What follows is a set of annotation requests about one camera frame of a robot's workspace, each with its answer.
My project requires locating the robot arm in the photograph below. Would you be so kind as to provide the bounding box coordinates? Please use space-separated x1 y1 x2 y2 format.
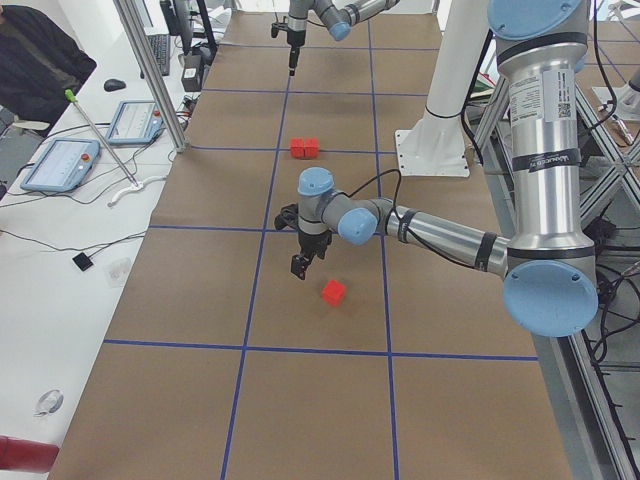
274 1 598 337
271 0 399 76

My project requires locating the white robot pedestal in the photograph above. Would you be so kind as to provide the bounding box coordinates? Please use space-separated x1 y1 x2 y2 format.
395 0 491 178

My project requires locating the red block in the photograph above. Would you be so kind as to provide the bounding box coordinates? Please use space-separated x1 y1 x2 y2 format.
321 279 346 307
304 137 320 159
289 137 305 159

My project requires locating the red object at corner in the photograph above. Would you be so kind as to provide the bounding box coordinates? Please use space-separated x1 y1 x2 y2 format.
1 436 60 474

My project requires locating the black keyboard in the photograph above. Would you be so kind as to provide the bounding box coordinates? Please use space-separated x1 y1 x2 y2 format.
146 34 171 76

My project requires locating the person in black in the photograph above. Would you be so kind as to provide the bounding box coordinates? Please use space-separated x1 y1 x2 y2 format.
1 5 97 126

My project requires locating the far blue teach pendant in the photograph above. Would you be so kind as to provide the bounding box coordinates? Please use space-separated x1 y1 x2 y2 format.
106 100 164 146

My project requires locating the blue teach pendant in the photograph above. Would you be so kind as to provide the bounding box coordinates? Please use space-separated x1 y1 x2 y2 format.
20 138 101 193
106 100 164 146

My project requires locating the small black square pad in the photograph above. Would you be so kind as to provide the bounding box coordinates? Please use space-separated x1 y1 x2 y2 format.
72 252 94 272

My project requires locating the white curved plastic part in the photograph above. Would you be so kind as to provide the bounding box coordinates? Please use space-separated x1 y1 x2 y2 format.
107 175 167 208

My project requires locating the metal rod green tip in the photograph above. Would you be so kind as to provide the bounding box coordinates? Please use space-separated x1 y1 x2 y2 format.
64 89 138 187

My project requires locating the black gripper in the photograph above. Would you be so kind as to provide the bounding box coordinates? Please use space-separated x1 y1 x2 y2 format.
290 230 332 280
287 28 305 76

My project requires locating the black power box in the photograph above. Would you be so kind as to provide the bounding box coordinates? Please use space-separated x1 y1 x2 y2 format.
181 54 203 93

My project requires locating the aluminium frame post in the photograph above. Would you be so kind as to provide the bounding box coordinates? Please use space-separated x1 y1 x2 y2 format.
113 0 187 153

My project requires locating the clear tape roll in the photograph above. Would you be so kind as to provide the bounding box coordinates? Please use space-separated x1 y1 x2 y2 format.
34 389 64 417

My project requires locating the near blue teach pendant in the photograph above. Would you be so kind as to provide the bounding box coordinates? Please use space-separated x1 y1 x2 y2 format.
20 138 101 193

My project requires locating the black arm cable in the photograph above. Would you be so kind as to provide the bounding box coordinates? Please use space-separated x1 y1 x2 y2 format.
344 168 481 269

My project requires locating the black computer mouse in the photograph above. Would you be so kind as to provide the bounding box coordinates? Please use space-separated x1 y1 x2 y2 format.
103 78 127 92

